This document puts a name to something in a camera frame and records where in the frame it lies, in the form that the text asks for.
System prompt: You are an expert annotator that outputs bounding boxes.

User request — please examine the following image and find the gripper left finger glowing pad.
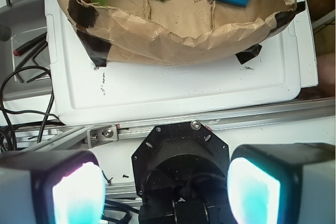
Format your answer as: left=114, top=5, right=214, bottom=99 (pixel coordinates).
left=1, top=150, right=106, bottom=223

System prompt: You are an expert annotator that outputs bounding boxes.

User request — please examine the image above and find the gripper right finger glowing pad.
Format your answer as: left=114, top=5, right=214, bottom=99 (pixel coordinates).
left=227, top=143, right=335, bottom=223

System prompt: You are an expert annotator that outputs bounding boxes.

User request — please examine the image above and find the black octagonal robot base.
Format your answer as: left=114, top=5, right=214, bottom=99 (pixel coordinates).
left=131, top=122, right=235, bottom=223

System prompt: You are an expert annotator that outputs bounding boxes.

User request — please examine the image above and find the grey tool tray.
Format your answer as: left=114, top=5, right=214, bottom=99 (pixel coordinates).
left=0, top=0, right=57, bottom=102

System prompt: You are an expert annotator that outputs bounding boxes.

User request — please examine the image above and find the black hex key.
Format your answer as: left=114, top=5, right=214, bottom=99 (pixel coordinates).
left=16, top=40, right=48, bottom=83

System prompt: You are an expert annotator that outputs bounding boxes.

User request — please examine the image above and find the brown paper bag tray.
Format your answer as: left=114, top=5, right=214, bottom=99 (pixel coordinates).
left=57, top=0, right=306, bottom=67

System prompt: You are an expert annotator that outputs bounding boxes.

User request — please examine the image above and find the aluminium extrusion rail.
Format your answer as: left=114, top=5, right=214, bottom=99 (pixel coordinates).
left=14, top=98, right=335, bottom=150

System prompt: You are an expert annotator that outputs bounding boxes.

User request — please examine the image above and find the metal corner bracket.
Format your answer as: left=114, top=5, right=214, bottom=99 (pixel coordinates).
left=86, top=124, right=119, bottom=148

